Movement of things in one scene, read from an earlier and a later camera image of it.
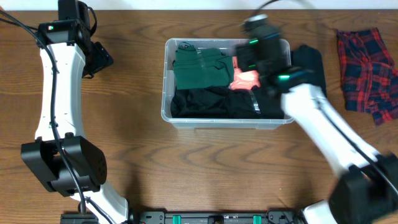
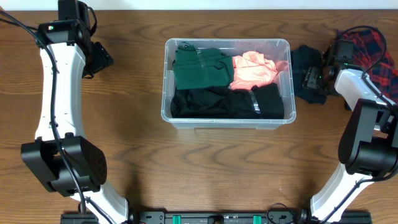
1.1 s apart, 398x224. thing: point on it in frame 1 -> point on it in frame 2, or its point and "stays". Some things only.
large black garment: (223, 102) stays
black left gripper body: (101, 59) stays
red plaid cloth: (369, 76) stays
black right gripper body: (249, 56) -> (314, 77)
